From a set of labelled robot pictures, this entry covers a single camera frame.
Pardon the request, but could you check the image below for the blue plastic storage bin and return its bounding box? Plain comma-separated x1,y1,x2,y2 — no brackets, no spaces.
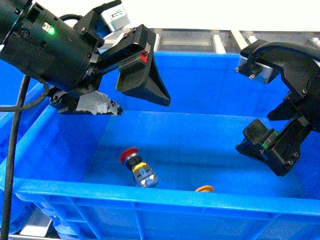
13,52,320,240

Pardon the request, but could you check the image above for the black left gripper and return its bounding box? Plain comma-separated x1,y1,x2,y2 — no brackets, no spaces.
0,1,156,116

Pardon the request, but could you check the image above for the yellow mushroom push button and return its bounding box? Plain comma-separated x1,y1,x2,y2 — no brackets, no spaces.
195,185,215,193

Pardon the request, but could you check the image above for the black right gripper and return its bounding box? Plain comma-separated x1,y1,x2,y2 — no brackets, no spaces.
235,41,320,177

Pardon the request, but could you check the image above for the metal roller rack shelf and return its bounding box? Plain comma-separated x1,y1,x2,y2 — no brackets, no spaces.
103,28,320,55

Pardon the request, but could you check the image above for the red mushroom push button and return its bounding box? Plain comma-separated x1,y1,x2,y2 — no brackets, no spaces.
119,147,159,188

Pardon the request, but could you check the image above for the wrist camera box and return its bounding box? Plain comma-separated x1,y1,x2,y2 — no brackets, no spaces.
92,0,131,37
234,53,280,85

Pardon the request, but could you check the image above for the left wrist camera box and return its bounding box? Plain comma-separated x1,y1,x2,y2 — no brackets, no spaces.
92,0,131,37

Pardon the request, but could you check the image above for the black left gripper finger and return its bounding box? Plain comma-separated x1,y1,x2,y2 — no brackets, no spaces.
115,52,171,107

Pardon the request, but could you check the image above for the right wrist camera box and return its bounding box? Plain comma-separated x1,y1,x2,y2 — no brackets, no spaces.
234,53,280,85

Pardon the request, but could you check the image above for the left blue storage bin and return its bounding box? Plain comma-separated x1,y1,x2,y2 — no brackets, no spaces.
0,58,51,158

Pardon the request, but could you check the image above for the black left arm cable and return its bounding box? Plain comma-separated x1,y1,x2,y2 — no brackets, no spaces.
0,74,51,240

